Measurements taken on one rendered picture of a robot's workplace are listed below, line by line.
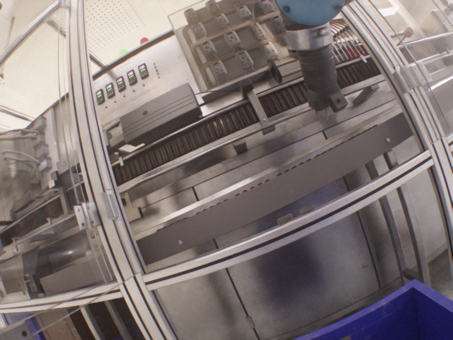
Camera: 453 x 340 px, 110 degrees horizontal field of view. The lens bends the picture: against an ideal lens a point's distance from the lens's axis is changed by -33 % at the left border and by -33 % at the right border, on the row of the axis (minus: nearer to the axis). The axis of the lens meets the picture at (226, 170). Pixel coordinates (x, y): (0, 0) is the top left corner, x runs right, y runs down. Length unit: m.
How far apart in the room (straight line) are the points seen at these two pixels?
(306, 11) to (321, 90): 0.24
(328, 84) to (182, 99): 0.45
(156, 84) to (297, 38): 0.96
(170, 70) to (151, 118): 0.57
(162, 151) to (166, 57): 0.71
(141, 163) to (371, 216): 0.84
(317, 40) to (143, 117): 0.57
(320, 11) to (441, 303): 0.41
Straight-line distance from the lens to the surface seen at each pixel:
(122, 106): 1.36
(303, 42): 0.47
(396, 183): 0.58
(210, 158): 1.01
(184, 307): 0.96
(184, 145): 0.77
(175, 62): 1.33
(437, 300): 0.39
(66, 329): 1.03
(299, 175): 0.57
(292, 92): 0.79
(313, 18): 0.33
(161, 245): 0.62
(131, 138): 0.80
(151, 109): 0.79
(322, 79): 0.50
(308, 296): 0.91
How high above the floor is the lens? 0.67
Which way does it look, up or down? 9 degrees up
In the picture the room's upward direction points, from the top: 23 degrees counter-clockwise
